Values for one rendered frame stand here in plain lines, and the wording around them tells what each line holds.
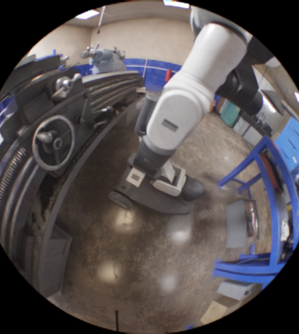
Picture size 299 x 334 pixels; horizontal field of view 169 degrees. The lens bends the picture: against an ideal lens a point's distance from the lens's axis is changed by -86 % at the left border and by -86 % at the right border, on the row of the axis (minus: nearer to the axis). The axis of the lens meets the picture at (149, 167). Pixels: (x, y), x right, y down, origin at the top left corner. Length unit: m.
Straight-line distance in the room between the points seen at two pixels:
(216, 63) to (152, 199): 0.77
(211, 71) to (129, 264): 1.04
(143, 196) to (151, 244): 0.42
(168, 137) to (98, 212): 0.88
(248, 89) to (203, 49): 0.25
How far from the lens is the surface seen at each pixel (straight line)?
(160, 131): 0.16
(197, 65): 0.16
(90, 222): 0.97
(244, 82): 0.38
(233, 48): 0.18
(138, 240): 0.90
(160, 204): 0.77
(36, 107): 0.44
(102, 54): 1.29
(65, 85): 0.40
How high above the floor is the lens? 0.89
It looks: 54 degrees down
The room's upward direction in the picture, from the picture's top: 14 degrees clockwise
